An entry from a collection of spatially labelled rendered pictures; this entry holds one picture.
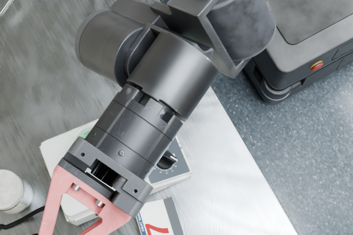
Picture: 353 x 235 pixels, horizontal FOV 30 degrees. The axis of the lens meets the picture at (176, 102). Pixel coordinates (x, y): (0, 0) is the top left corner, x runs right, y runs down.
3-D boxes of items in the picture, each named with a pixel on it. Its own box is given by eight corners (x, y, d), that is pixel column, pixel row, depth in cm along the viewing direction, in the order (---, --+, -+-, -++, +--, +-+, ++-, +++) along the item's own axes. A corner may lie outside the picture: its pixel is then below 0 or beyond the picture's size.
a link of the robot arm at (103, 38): (239, -43, 50) (274, 31, 56) (143, -72, 57) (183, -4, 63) (137, 74, 47) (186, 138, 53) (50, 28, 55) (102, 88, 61)
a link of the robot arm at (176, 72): (205, 33, 49) (238, 71, 53) (146, 8, 53) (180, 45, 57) (151, 110, 48) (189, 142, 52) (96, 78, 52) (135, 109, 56)
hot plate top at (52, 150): (113, 113, 99) (113, 111, 98) (143, 187, 96) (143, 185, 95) (38, 144, 98) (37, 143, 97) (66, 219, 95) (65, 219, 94)
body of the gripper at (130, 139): (62, 157, 46) (124, 71, 47) (69, 155, 56) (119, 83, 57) (139, 210, 46) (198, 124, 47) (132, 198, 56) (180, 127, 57)
